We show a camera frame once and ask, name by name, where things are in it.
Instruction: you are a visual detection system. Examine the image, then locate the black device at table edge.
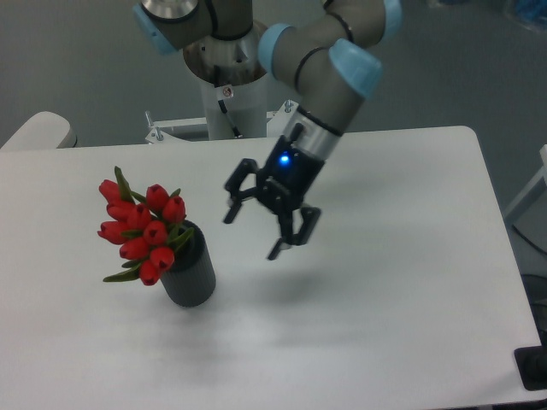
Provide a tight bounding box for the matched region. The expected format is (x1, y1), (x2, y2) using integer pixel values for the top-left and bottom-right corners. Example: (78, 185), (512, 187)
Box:
(514, 346), (546, 391)

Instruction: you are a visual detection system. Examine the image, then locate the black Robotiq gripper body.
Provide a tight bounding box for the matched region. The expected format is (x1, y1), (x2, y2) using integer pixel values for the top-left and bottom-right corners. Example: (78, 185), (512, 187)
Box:
(256, 136), (325, 232)

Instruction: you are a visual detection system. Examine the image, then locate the red tulip bouquet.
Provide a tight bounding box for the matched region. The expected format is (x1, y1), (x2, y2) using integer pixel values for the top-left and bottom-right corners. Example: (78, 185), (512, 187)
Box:
(97, 166), (197, 286)

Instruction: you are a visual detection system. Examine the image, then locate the white chair backrest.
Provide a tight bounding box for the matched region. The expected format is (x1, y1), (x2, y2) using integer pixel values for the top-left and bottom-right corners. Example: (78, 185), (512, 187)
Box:
(1, 111), (78, 152)

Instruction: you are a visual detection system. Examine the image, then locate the black floor cable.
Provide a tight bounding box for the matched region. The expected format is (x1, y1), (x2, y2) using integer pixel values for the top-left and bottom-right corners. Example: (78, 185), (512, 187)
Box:
(510, 221), (547, 253)

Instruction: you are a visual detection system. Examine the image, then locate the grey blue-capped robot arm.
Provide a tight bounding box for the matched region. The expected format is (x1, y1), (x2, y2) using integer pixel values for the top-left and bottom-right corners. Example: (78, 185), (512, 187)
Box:
(133, 1), (403, 259)

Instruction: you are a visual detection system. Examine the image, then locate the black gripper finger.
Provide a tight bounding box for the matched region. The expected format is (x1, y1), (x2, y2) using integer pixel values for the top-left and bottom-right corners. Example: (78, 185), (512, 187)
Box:
(267, 206), (321, 261)
(223, 158), (259, 224)

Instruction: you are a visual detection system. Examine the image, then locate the white furniture frame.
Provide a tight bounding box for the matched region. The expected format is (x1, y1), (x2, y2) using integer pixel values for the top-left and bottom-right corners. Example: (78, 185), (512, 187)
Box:
(503, 145), (546, 226)

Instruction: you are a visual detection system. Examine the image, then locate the dark grey ribbed vase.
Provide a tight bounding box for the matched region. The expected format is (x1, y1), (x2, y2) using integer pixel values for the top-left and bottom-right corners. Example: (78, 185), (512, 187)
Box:
(160, 221), (216, 308)

